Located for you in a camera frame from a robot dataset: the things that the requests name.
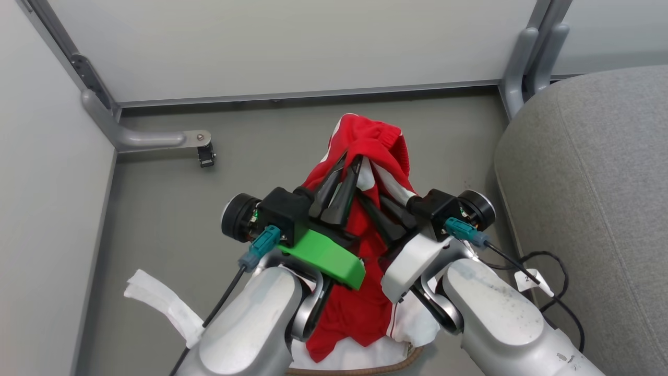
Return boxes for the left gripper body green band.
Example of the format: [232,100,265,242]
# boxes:
[222,187,366,290]

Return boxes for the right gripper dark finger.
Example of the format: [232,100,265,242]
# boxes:
[380,194,419,231]
[357,194,408,244]

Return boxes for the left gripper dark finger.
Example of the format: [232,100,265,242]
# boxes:
[320,155,364,226]
[309,151,348,218]

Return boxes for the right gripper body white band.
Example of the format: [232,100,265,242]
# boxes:
[381,189,496,303]

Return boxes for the red garment with white stripes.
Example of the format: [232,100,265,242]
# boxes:
[300,112,419,363]

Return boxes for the brown woven laundry basket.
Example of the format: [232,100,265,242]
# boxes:
[285,345,424,376]

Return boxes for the small black caster stopper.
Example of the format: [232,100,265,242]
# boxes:
[197,142,217,168]

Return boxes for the grey fabric sofa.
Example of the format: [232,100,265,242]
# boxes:
[493,65,668,376]

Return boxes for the grey curved partition foot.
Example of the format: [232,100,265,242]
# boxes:
[499,26,540,120]
[524,23,571,98]

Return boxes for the right arm black cable teal plug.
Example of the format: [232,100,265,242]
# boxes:
[444,217,586,356]

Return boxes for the arm black cable teal plug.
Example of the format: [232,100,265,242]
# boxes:
[444,217,586,356]
[168,226,283,376]

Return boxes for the left arm black cable teal plug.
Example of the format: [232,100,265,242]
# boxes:
[168,226,283,376]

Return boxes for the grey metal partition bottom rail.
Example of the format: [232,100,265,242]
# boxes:
[116,78,503,109]

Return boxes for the white cable label tag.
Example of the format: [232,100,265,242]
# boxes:
[514,268,555,298]

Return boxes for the looped black cable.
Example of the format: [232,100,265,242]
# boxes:
[488,251,570,315]

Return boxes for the grey metal partition foot bracket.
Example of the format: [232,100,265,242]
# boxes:
[81,89,212,155]

